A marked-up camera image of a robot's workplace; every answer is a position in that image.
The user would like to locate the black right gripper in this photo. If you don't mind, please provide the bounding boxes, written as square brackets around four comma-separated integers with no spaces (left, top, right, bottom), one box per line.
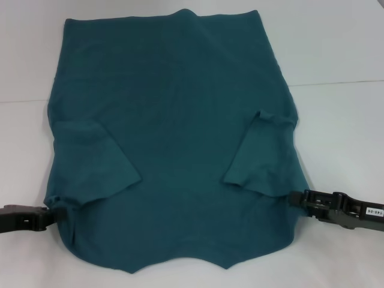
[287,188,384,232]

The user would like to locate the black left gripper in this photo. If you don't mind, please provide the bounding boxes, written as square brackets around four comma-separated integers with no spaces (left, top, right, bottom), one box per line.
[0,203,68,235]

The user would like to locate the teal blue shirt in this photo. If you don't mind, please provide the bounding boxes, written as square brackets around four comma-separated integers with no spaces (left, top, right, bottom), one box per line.
[44,8,310,267]

